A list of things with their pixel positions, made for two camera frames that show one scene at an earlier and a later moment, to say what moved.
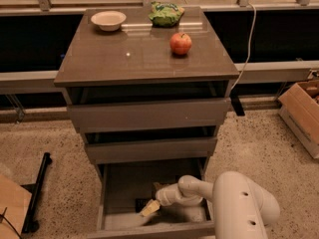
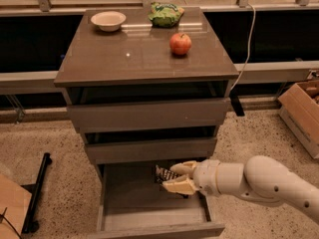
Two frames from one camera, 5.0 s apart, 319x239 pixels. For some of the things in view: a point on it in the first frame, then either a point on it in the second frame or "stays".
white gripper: (162, 195) -> (205, 177)
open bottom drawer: (124, 188) stays
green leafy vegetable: (164, 15) stays
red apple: (180, 43) stays
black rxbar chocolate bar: (141, 203) -> (163, 174)
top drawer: (184, 114) stays
